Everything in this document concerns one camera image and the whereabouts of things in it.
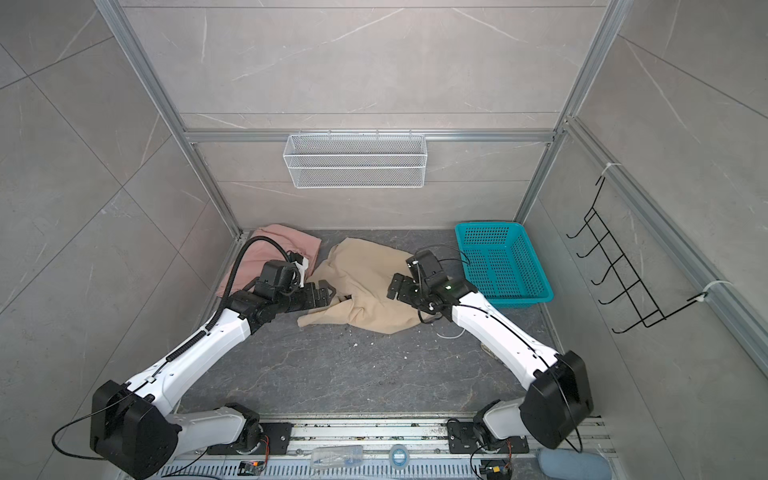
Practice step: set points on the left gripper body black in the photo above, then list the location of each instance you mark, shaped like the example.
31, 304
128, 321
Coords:
301, 298

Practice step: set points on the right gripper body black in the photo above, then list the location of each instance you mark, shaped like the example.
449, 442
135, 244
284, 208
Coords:
411, 292

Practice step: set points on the pink shorts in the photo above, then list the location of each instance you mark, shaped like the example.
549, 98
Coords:
260, 252

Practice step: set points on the beige shorts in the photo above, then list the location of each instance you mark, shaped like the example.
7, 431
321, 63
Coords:
361, 272

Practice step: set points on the teal plastic laundry basket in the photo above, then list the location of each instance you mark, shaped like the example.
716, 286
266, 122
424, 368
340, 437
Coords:
502, 264

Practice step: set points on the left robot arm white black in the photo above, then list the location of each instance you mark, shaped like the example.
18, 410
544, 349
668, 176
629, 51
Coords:
133, 425

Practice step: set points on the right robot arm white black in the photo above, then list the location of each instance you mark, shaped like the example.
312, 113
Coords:
557, 389

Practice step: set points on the clear tape roll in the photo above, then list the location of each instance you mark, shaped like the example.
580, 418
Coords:
399, 457

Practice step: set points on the clear plastic bottle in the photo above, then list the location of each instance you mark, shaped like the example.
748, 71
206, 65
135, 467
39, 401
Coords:
337, 457

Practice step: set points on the small circuit board left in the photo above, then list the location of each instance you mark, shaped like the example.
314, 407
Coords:
252, 468

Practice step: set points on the small circuit board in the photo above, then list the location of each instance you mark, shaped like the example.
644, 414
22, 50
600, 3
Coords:
495, 470
252, 468

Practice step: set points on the small circuit board right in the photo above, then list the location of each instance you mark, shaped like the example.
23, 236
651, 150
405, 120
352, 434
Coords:
495, 470

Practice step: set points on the blue grey cloth bundle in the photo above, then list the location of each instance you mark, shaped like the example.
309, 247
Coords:
570, 465

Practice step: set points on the white wire mesh wall basket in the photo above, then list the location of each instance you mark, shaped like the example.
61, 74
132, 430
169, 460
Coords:
356, 160

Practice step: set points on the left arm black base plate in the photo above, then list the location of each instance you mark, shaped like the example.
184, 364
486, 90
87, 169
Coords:
279, 436

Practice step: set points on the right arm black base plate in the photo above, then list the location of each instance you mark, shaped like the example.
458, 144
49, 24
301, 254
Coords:
466, 437

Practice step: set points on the black wire hook rack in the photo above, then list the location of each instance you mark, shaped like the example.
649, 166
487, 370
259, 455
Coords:
620, 267

